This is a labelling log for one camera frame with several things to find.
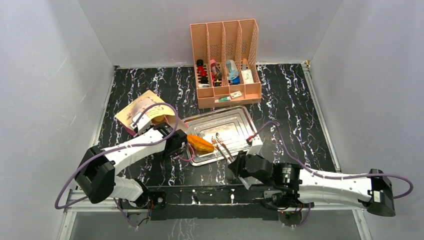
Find metal tongs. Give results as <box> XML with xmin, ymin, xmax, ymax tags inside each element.
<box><xmin>211</xmin><ymin>132</ymin><xmax>235</xmax><ymax>164</ymax></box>

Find green tube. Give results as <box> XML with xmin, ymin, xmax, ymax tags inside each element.
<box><xmin>214</xmin><ymin>96</ymin><xmax>232</xmax><ymax>103</ymax></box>

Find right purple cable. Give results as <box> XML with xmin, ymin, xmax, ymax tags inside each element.
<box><xmin>246</xmin><ymin>120</ymin><xmax>415</xmax><ymax>229</ymax></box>

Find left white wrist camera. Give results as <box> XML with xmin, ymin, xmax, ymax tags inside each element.
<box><xmin>129</xmin><ymin>112</ymin><xmax>153</xmax><ymax>137</ymax></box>

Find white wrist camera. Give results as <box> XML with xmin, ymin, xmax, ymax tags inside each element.
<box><xmin>246</xmin><ymin>135</ymin><xmax>263</xmax><ymax>155</ymax></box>
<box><xmin>129</xmin><ymin>112</ymin><xmax>153</xmax><ymax>137</ymax></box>

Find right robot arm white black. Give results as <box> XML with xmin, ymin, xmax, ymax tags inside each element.
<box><xmin>228</xmin><ymin>151</ymin><xmax>396</xmax><ymax>217</ymax></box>

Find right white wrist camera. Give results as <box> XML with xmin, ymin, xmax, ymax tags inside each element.
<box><xmin>246</xmin><ymin>135</ymin><xmax>263</xmax><ymax>155</ymax></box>

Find pink bottle in organizer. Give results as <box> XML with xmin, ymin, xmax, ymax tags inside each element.
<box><xmin>210</xmin><ymin>59</ymin><xmax>223</xmax><ymax>87</ymax></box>

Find silver metal tray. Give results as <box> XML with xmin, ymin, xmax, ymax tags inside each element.
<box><xmin>183</xmin><ymin>105</ymin><xmax>257</xmax><ymax>167</ymax></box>

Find orange desk file organizer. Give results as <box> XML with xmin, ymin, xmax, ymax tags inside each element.
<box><xmin>190</xmin><ymin>18</ymin><xmax>262</xmax><ymax>109</ymax></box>

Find purple cable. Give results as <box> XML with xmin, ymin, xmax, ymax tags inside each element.
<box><xmin>54</xmin><ymin>102</ymin><xmax>196</xmax><ymax>229</ymax></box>
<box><xmin>246</xmin><ymin>120</ymin><xmax>415</xmax><ymax>229</ymax></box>

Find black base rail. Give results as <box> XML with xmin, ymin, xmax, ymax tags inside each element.
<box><xmin>145</xmin><ymin>183</ymin><xmax>289</xmax><ymax>222</ymax></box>

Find black red item in organizer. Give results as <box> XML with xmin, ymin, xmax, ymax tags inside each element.
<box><xmin>196</xmin><ymin>59</ymin><xmax>209</xmax><ymax>85</ymax></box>

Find white box in organizer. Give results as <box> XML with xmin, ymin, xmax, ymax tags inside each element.
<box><xmin>241</xmin><ymin>69</ymin><xmax>255</xmax><ymax>84</ymax></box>

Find small white packet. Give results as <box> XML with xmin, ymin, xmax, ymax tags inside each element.
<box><xmin>230</xmin><ymin>91</ymin><xmax>243</xmax><ymax>99</ymax></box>

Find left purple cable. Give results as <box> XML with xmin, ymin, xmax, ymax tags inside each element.
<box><xmin>54</xmin><ymin>102</ymin><xmax>196</xmax><ymax>229</ymax></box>

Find blue tape dispenser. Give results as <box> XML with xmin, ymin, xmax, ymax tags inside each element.
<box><xmin>225</xmin><ymin>59</ymin><xmax>240</xmax><ymax>85</ymax></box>

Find orange fake bread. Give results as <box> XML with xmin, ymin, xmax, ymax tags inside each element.
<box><xmin>187</xmin><ymin>134</ymin><xmax>215</xmax><ymax>153</ymax></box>
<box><xmin>153</xmin><ymin>115</ymin><xmax>167</xmax><ymax>124</ymax></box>

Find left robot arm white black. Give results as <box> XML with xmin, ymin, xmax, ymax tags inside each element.
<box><xmin>74</xmin><ymin>122</ymin><xmax>188</xmax><ymax>208</ymax></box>

